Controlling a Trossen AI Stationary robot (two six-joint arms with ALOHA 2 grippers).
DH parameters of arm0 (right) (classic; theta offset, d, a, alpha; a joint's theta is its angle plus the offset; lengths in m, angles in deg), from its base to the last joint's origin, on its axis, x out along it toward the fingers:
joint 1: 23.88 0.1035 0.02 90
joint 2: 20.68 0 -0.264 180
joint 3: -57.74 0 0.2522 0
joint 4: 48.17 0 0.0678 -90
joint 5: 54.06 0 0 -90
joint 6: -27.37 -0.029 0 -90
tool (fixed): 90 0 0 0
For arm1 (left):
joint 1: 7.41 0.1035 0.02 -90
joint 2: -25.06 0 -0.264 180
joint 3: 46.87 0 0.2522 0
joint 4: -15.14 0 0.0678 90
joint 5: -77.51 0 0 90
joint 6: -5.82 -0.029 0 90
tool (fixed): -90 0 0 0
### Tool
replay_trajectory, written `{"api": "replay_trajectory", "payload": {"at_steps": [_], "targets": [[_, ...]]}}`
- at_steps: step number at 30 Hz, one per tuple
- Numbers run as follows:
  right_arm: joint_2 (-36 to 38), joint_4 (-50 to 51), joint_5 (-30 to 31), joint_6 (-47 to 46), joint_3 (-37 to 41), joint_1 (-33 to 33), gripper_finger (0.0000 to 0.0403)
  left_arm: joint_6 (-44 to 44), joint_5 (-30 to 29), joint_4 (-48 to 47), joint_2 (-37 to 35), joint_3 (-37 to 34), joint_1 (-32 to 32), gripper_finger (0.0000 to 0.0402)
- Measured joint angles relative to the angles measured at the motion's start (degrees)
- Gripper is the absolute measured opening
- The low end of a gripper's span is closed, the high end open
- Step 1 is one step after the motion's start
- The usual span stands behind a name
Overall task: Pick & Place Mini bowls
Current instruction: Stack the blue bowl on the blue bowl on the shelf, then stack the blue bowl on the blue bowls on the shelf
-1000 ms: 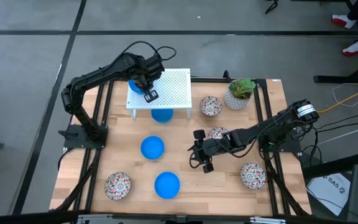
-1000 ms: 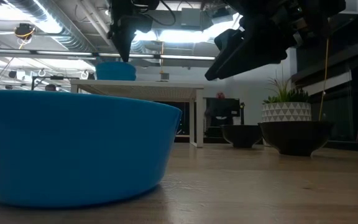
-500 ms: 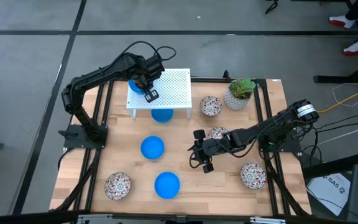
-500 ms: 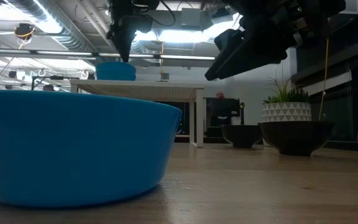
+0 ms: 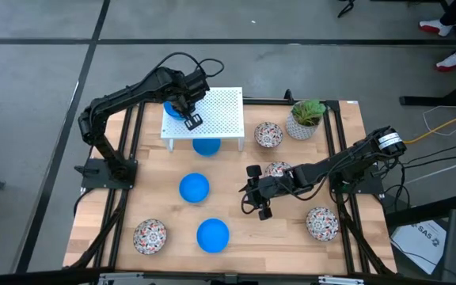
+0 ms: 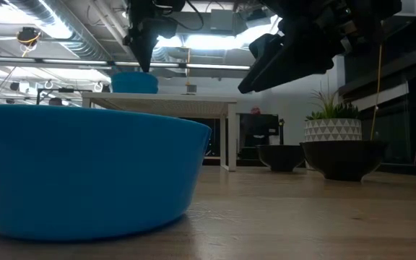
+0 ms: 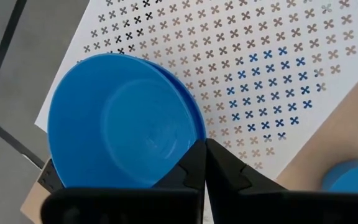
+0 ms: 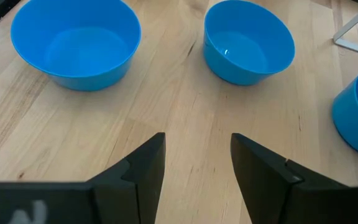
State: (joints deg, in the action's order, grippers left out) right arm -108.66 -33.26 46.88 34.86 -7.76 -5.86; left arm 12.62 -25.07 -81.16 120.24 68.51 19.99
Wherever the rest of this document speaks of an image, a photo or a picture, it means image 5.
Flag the black aluminium rig frame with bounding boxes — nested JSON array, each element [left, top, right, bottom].
[[63, 89, 397, 278]]

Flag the grey cable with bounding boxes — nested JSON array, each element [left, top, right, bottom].
[[405, 153, 456, 185]]

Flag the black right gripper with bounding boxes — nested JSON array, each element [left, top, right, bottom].
[[238, 163, 295, 222]]

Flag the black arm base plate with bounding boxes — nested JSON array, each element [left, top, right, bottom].
[[330, 165, 384, 196], [81, 158, 139, 190]]

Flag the blue plastic mini bowl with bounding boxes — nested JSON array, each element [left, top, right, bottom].
[[196, 218, 230, 254], [192, 138, 222, 158], [178, 172, 211, 204], [163, 101, 186, 122]]

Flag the silver aluminium bracket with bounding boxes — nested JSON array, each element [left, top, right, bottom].
[[317, 275, 366, 285], [99, 272, 146, 285]]

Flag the black desk base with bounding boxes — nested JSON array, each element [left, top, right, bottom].
[[399, 73, 456, 108]]

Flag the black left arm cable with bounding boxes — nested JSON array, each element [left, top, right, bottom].
[[152, 51, 226, 79]]

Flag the person's foot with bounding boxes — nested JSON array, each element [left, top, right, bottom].
[[435, 53, 456, 73], [418, 19, 456, 38]]

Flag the black floor bar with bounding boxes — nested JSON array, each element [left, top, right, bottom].
[[384, 192, 456, 229]]

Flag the black crossbeam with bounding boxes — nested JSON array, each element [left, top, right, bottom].
[[0, 267, 456, 285]]

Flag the white perforated metal shelf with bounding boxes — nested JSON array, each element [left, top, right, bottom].
[[159, 86, 246, 153]]

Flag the yellow extension cable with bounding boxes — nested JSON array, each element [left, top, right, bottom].
[[404, 104, 456, 146]]

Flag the potted plant in triangle-patterned pot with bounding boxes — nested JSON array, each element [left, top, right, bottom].
[[285, 99, 327, 141]]

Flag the white printed paper sheet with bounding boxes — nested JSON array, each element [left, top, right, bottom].
[[389, 219, 449, 276]]

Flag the white cable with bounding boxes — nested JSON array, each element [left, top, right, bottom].
[[423, 104, 456, 137]]

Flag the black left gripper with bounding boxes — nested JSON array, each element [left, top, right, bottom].
[[174, 69, 211, 131]]

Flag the black floral patterned mini bowl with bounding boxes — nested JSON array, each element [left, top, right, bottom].
[[264, 161, 294, 179], [253, 121, 284, 149], [132, 218, 168, 256], [305, 206, 340, 242]]

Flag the person's leg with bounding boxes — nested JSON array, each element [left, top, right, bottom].
[[439, 0, 456, 27]]

